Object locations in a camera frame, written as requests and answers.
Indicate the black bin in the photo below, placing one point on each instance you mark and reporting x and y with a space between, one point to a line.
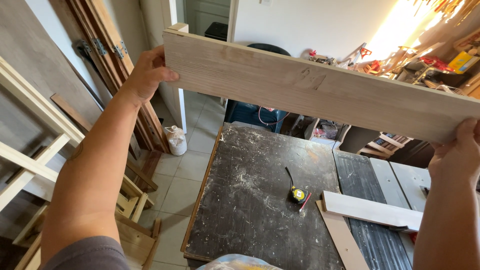
216 31

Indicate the long light wooden board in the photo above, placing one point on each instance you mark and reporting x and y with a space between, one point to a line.
315 84

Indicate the pale thin wooden strip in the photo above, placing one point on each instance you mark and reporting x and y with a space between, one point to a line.
341 238

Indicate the person's grey sleeve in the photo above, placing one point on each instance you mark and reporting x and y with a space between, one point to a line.
88 255

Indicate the yellow black tape measure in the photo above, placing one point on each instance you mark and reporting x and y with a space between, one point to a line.
299 194

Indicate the person's left hand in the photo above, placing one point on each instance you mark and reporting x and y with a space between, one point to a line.
144 75

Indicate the light wooden frame structure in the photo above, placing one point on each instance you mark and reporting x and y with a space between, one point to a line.
56 168

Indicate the person's right hand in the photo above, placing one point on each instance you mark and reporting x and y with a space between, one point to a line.
456 154

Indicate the small wooden stool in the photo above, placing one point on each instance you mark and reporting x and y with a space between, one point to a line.
382 144

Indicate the dark dusty work table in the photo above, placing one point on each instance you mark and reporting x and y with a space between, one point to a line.
262 198

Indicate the white wooden fence strip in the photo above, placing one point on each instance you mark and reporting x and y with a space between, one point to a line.
371 212

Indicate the white plastic jug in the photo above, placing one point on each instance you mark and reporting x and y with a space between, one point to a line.
176 140

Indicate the dark blue plastic chair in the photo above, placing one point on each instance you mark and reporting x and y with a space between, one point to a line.
258 108

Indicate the grey table saw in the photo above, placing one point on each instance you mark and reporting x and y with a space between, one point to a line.
378 210

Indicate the red pencil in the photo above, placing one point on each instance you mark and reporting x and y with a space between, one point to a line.
305 202

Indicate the person's printed shirt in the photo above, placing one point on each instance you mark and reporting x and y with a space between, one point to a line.
238 262

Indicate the leaning wooden door frames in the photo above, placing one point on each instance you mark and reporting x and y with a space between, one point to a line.
112 75

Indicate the wooden crate with items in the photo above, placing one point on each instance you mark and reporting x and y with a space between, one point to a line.
326 133

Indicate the cluttered workbench with tools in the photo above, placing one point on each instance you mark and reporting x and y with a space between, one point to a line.
412 60

